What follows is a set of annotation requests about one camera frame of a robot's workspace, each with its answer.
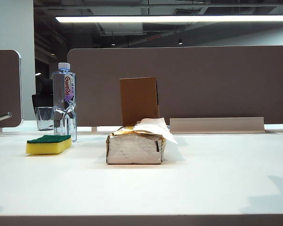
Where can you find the yellow sponge with green pad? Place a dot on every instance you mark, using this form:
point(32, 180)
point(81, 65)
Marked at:
point(47, 148)

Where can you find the clear plastic water bottle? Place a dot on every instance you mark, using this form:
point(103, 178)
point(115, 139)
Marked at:
point(61, 94)

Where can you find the upright brown cardboard box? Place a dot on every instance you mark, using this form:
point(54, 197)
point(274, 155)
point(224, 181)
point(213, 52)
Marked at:
point(138, 99)

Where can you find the white tissue sheet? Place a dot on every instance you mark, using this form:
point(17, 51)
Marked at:
point(155, 126)

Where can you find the gold tissue pack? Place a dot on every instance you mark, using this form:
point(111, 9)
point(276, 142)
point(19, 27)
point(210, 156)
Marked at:
point(132, 150)

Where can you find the large brown desk divider panel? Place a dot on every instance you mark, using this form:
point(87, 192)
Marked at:
point(202, 77)

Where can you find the red ceiling sign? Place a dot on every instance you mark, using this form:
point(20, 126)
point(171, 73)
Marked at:
point(153, 37)

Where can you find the black pendant ceiling lamp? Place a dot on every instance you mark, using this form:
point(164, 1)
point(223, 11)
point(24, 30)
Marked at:
point(180, 42)

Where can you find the long ceiling light strip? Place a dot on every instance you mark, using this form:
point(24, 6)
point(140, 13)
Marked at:
point(155, 18)

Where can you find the clear drinking glass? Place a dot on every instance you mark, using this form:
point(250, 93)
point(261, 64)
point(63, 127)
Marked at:
point(43, 118)

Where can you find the black office chair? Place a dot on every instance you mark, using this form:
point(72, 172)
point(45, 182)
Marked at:
point(43, 89)

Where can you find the silver metal rod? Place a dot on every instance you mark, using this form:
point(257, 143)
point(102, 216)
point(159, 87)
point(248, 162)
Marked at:
point(2, 117)

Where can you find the small brown desk divider panel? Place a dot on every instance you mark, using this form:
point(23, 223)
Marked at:
point(4, 82)

